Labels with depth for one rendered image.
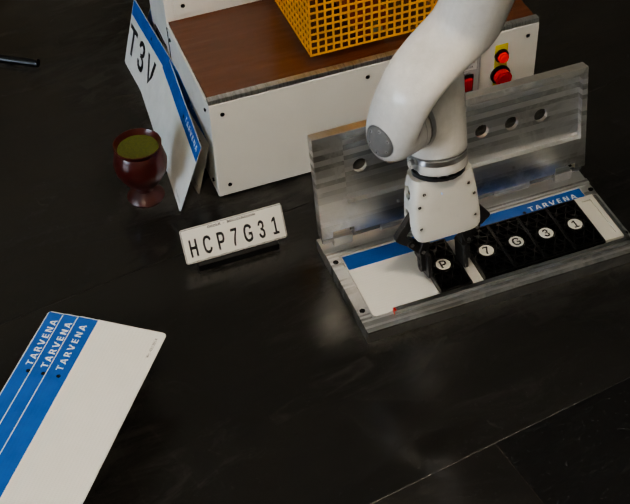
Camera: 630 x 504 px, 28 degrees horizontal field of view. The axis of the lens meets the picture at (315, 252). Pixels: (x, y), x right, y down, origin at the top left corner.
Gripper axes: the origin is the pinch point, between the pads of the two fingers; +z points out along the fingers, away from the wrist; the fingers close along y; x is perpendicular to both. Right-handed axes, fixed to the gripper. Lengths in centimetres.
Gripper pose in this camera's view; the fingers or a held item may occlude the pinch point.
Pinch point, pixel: (443, 257)
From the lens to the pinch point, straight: 183.1
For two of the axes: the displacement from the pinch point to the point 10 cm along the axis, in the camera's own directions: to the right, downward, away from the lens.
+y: 9.4, -2.7, 2.2
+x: -3.3, -4.9, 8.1
